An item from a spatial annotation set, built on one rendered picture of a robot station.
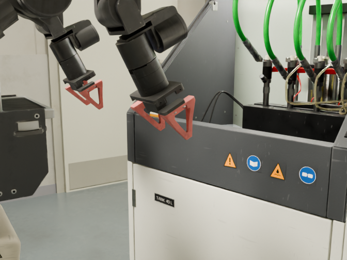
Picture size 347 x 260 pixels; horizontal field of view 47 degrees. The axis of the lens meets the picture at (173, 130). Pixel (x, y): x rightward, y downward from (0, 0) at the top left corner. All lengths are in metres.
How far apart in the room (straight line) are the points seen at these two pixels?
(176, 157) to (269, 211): 0.32
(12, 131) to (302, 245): 0.67
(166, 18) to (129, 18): 0.08
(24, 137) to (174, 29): 0.33
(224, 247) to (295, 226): 0.23
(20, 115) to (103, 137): 2.66
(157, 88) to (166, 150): 0.49
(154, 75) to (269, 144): 0.37
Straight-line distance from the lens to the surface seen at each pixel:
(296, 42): 1.04
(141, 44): 0.70
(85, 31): 1.12
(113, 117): 3.40
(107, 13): 0.68
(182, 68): 1.41
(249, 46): 1.15
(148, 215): 1.31
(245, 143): 1.00
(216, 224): 1.13
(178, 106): 0.69
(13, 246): 0.85
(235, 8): 1.10
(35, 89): 3.21
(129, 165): 1.32
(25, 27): 3.20
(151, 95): 0.72
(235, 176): 1.04
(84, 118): 3.31
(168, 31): 0.73
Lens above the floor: 1.15
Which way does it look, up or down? 12 degrees down
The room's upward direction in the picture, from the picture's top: straight up
